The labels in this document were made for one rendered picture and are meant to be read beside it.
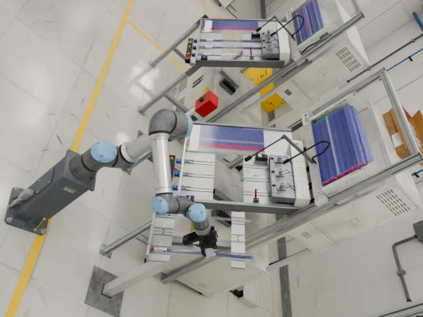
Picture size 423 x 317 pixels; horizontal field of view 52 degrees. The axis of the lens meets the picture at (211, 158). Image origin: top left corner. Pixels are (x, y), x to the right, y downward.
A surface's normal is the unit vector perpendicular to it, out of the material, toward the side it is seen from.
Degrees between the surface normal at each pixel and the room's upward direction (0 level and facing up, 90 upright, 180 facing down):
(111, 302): 0
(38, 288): 0
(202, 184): 43
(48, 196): 90
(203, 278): 90
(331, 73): 90
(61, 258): 0
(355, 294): 90
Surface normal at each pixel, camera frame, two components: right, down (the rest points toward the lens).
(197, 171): 0.06, -0.70
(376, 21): -0.04, 0.71
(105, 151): 0.63, -0.47
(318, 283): -0.69, -0.53
